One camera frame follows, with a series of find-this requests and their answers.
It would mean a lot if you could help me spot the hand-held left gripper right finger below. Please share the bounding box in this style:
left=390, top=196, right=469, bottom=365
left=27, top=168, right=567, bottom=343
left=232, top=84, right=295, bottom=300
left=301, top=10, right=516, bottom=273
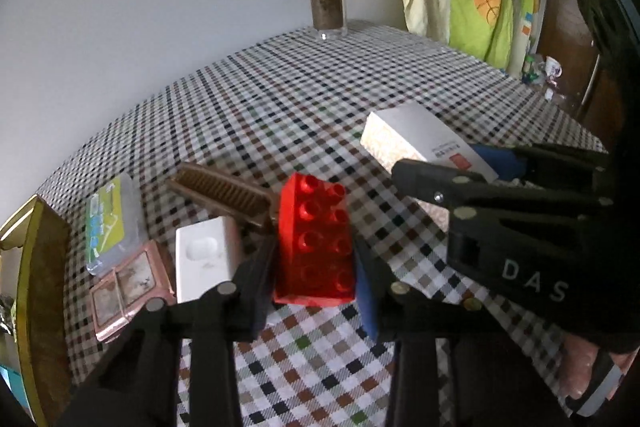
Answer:
left=352, top=239, right=571, bottom=427

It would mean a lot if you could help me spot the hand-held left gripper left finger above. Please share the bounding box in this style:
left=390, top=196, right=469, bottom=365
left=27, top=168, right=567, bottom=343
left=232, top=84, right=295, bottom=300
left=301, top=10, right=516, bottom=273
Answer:
left=55, top=234, right=278, bottom=427

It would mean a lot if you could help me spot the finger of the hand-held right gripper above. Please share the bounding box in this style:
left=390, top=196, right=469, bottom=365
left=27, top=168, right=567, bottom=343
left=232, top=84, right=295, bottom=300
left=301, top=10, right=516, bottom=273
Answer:
left=472, top=142, right=612, bottom=196
left=391, top=158, right=616, bottom=221

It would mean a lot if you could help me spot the white carton box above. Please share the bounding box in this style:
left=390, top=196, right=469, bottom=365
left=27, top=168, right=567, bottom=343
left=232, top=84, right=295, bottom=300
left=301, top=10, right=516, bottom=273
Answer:
left=360, top=101, right=501, bottom=185

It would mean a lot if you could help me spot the small white plastic case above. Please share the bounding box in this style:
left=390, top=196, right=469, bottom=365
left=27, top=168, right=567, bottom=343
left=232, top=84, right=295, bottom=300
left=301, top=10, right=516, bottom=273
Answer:
left=175, top=215, right=243, bottom=305

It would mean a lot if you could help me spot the red toy brick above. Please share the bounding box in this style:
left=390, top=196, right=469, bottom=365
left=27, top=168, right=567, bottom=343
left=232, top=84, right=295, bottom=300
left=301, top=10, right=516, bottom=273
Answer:
left=272, top=172, right=357, bottom=307

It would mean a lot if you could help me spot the brown comb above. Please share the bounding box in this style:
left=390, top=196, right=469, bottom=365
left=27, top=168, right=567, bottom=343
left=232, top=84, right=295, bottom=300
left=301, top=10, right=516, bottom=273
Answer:
left=166, top=162, right=278, bottom=235

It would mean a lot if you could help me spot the clear floss pick box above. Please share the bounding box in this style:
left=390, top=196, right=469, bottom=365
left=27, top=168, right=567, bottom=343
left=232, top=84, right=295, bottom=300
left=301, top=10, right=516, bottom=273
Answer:
left=84, top=173, right=147, bottom=277

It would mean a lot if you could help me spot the gold metal tin box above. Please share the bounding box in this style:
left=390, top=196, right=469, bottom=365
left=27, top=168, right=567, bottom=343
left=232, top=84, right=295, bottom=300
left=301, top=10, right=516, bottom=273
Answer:
left=0, top=194, right=76, bottom=427

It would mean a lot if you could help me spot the person's right hand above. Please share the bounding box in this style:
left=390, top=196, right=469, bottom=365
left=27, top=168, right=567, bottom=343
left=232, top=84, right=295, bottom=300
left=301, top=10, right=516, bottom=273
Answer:
left=559, top=336, right=600, bottom=400

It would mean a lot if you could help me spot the pink makeup compact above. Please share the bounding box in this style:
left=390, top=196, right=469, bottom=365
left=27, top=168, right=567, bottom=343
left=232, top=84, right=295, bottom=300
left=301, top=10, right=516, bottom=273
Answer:
left=90, top=239, right=177, bottom=343

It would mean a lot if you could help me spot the dark wooden cabinet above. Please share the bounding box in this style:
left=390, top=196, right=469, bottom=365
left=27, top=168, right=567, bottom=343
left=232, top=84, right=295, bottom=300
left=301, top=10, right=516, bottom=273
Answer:
left=535, top=0, right=626, bottom=132

